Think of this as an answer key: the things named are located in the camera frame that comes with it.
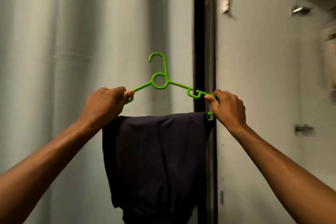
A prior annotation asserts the person's left forearm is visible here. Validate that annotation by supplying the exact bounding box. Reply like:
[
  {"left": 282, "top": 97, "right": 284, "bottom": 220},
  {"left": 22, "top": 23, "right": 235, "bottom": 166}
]
[{"left": 0, "top": 117, "right": 103, "bottom": 224}]

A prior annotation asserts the metal door handle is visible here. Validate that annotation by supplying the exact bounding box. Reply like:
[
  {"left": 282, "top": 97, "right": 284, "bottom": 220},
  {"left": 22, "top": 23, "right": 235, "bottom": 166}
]
[{"left": 295, "top": 124, "right": 315, "bottom": 136}]

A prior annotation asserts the person's right hand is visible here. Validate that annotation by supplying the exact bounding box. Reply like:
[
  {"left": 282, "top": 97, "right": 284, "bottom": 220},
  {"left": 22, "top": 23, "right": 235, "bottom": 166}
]
[{"left": 204, "top": 89, "right": 248, "bottom": 132}]

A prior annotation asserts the white door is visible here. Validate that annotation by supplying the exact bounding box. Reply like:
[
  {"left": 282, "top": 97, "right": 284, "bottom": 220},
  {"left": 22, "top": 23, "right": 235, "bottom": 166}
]
[{"left": 216, "top": 0, "right": 336, "bottom": 224}]

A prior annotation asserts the person's left hand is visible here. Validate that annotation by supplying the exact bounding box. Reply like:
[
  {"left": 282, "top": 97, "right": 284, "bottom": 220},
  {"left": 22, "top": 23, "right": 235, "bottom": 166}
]
[{"left": 79, "top": 86, "right": 135, "bottom": 129}]

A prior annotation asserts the metal door latch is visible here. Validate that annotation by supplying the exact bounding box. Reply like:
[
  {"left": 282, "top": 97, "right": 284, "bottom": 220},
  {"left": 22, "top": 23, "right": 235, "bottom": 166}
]
[{"left": 291, "top": 5, "right": 312, "bottom": 16}]

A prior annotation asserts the person's right forearm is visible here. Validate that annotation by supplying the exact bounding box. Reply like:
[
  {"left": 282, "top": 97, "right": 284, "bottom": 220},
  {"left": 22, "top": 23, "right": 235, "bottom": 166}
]
[{"left": 228, "top": 124, "right": 336, "bottom": 224}]

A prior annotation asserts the green plastic clothes hanger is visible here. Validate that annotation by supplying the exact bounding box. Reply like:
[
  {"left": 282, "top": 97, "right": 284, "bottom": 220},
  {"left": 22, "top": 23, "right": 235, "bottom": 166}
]
[{"left": 124, "top": 52, "right": 219, "bottom": 121}]

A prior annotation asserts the dark navy folded garment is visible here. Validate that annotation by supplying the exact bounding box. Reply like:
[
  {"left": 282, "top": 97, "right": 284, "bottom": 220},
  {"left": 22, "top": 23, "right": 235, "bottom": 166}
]
[{"left": 102, "top": 111, "right": 214, "bottom": 224}]

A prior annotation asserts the grey curtain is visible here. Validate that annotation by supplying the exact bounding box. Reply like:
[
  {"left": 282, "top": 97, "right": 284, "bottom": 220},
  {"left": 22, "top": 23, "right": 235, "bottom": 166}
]
[{"left": 0, "top": 0, "right": 195, "bottom": 224}]

